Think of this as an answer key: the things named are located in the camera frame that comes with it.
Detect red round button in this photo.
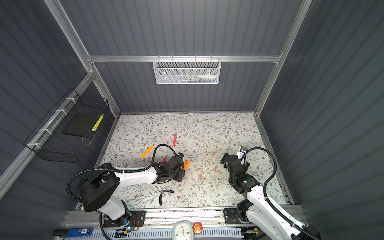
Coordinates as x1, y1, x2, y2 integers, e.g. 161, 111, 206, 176
193, 222, 203, 235

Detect white wire mesh basket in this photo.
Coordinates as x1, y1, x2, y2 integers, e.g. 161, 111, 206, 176
153, 59, 222, 85

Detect lone orange marker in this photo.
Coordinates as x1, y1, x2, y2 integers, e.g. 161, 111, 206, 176
141, 145, 155, 158

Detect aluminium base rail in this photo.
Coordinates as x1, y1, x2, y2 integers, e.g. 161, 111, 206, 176
61, 204, 307, 230

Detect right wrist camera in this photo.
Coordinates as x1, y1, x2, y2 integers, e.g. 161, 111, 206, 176
236, 146, 248, 160

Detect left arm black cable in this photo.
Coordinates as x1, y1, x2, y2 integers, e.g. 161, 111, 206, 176
65, 143, 181, 205

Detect black wire wall basket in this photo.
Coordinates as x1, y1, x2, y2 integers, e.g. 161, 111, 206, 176
25, 91, 111, 164

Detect white analog clock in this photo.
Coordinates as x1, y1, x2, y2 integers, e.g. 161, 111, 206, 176
171, 221, 194, 240

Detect black flat pad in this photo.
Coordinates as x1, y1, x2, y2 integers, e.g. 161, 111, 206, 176
62, 114, 96, 139

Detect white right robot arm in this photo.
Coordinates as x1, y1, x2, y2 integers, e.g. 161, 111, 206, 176
221, 153, 321, 240

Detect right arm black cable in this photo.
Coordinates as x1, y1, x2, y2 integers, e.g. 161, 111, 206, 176
244, 146, 319, 240

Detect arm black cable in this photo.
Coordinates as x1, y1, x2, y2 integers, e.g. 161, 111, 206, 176
244, 146, 319, 240
65, 143, 181, 205

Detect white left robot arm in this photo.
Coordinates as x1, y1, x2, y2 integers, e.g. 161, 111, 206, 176
78, 154, 190, 220

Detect yellow marker in basket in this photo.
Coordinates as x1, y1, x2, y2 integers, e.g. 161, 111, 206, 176
92, 114, 104, 132

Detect black handled pliers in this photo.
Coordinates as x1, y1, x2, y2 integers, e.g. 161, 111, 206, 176
159, 189, 175, 206

